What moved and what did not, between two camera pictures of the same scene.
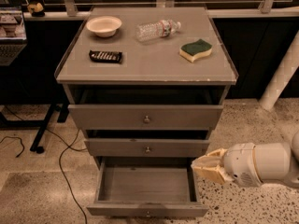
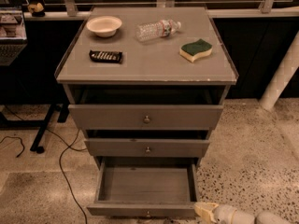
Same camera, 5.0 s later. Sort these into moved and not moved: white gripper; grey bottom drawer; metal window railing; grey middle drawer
Moved: white gripper
Not moved: grey bottom drawer; metal window railing; grey middle drawer
